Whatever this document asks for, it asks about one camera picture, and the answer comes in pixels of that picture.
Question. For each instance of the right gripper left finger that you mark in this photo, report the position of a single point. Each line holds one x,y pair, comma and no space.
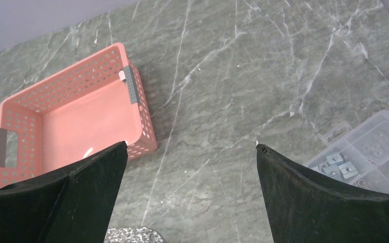
71,204

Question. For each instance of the clear plastic toothbrush case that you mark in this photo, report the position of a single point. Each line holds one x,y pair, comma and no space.
357,156

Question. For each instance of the pink perforated plastic basket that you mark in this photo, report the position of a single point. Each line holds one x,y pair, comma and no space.
96,102

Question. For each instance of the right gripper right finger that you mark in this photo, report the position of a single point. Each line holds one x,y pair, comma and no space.
306,206

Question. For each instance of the clear textured oval tray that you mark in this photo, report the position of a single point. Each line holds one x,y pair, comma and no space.
133,234

